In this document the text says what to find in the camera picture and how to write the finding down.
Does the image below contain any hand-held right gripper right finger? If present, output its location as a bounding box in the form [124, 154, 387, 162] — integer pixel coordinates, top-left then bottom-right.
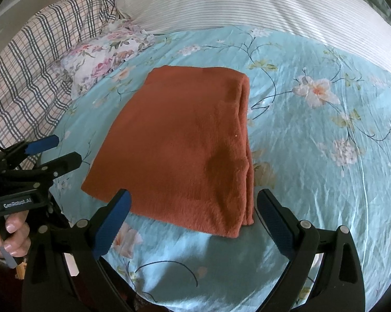
[255, 188, 367, 312]

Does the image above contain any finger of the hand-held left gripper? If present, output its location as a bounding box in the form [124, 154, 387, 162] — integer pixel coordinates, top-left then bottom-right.
[36, 151, 83, 178]
[0, 134, 60, 167]

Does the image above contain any person's left hand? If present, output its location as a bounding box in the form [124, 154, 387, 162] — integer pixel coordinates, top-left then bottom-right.
[0, 211, 32, 258]

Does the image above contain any plaid checked blanket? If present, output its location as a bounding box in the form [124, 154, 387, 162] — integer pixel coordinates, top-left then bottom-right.
[0, 0, 128, 166]

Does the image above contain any white striped pillow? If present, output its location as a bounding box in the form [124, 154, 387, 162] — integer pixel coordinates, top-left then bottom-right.
[115, 0, 391, 87]

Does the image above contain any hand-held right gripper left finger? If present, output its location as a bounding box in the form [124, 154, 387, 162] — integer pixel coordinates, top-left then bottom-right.
[22, 188, 132, 312]

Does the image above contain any light blue floral bed sheet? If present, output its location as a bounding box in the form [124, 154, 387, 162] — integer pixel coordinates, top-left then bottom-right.
[41, 26, 391, 312]

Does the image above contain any rust orange knit sweater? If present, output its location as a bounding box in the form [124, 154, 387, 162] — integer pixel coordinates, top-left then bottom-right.
[81, 65, 256, 239]

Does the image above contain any floral pink white pillow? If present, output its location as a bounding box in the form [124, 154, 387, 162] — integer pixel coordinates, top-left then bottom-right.
[54, 19, 155, 100]

